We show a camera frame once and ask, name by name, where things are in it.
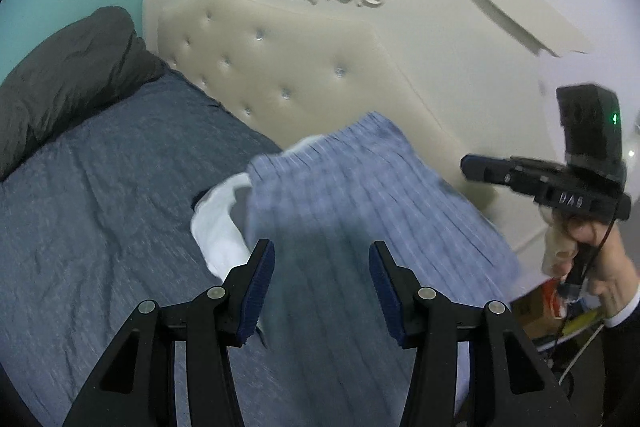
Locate grey rolled duvet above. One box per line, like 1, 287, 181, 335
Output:
0, 6, 168, 180

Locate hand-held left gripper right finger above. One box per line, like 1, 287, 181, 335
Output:
369, 241, 576, 427

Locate person's right forearm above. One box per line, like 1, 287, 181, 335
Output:
600, 294, 640, 427

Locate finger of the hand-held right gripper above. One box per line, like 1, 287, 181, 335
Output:
460, 153, 538, 196

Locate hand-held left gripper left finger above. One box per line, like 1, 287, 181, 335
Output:
62, 238, 277, 427

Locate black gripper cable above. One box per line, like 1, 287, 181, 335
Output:
547, 217, 618, 368

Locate person's right hand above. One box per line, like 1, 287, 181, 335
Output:
541, 211, 640, 320

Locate blue checked shorts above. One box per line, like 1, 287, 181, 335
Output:
245, 111, 521, 427

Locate cardboard box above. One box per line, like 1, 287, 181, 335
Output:
510, 279, 566, 338

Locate bed with blue sheet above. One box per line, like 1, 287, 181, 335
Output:
0, 69, 501, 427

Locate cream bed headboard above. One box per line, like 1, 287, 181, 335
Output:
142, 0, 596, 268

